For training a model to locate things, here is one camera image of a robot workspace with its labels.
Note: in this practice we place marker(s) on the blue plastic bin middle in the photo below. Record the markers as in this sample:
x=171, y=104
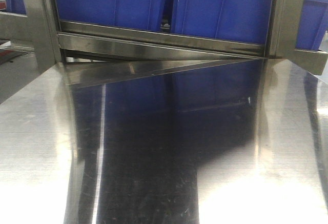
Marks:
x=245, y=21

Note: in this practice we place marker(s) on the stainless steel shelf rack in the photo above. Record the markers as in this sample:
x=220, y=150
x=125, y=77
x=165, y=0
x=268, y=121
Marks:
x=41, y=31

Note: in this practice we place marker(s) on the blue plastic bin right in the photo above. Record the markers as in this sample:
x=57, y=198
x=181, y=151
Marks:
x=313, y=25

